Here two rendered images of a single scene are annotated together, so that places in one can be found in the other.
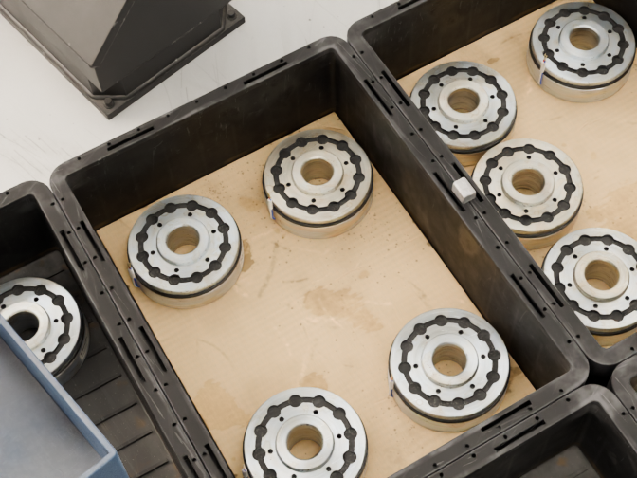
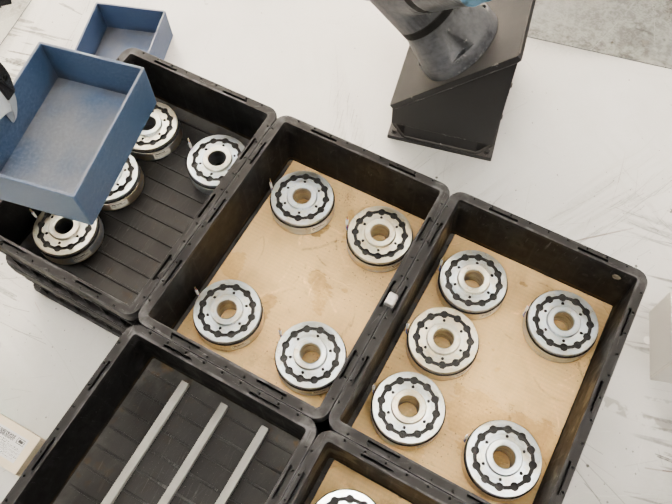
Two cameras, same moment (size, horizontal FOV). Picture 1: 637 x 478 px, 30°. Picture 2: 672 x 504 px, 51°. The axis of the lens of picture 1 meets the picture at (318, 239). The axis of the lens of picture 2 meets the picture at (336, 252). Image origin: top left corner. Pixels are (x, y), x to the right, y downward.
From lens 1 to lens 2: 0.48 m
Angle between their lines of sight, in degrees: 26
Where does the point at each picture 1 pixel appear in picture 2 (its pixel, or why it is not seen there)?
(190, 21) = (458, 133)
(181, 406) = (195, 239)
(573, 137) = (501, 352)
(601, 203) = (467, 388)
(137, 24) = (426, 108)
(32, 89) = (381, 96)
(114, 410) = not seen: hidden behind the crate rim
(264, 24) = (496, 171)
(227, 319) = (281, 243)
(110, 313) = (225, 182)
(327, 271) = (335, 272)
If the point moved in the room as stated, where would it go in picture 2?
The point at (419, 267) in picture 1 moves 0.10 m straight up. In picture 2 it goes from (365, 314) to (366, 288)
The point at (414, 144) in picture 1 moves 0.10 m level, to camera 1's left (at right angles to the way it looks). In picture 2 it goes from (405, 262) to (364, 211)
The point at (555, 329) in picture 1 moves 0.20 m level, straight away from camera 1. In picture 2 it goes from (336, 388) to (486, 364)
